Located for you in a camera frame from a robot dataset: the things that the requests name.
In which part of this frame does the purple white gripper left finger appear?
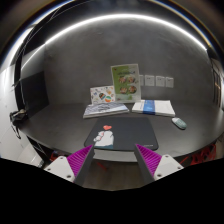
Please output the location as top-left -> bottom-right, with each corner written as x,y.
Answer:
45,145 -> 94,186

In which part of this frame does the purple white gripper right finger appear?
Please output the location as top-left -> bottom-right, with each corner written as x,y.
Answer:
134,144 -> 183,184

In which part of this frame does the black mouse pad with cartoon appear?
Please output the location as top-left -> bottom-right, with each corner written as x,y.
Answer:
84,117 -> 158,151

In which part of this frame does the pale green computer mouse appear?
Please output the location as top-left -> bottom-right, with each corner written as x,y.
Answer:
172,117 -> 187,130

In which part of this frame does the white book with blue band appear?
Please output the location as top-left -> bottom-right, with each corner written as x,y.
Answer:
132,100 -> 175,117

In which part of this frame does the grey patterned book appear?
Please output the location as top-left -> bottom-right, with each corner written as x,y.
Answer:
83,102 -> 129,119

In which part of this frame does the black clamp device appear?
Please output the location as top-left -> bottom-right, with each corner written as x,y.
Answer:
9,109 -> 28,139

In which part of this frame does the white sticker card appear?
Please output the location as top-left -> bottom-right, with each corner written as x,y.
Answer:
90,86 -> 115,104

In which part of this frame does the black monitor panel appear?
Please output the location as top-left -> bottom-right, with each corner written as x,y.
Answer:
21,72 -> 49,117

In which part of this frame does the green food menu stand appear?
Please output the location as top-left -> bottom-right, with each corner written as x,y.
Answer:
111,64 -> 141,103

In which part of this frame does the red frame under table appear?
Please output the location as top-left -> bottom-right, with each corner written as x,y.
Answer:
180,144 -> 216,166

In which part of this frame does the white wall paper right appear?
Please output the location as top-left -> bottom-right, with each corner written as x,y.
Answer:
166,77 -> 174,88

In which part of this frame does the white wall paper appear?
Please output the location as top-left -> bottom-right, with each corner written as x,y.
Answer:
166,77 -> 174,88
145,75 -> 155,86
139,75 -> 144,86
156,76 -> 165,87

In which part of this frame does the white wall paper left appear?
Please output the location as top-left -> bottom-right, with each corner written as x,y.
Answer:
139,75 -> 144,86

